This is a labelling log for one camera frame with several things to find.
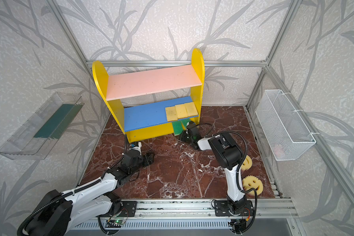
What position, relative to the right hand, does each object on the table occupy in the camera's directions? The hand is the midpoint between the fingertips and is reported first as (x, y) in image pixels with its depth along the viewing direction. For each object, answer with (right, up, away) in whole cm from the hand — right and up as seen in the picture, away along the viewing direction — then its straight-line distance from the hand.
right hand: (179, 130), depth 102 cm
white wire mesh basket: (+48, +2, -41) cm, 63 cm away
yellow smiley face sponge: (+41, -27, -22) cm, 54 cm away
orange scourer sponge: (-5, +12, -6) cm, 14 cm away
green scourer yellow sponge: (+3, +5, +3) cm, 7 cm away
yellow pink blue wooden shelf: (-35, +23, +22) cm, 47 cm away
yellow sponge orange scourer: (+9, +15, -5) cm, 18 cm away
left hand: (-15, -11, -15) cm, 23 cm away
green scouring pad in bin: (-51, +4, -40) cm, 65 cm away
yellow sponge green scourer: (-1, +2, +3) cm, 4 cm away
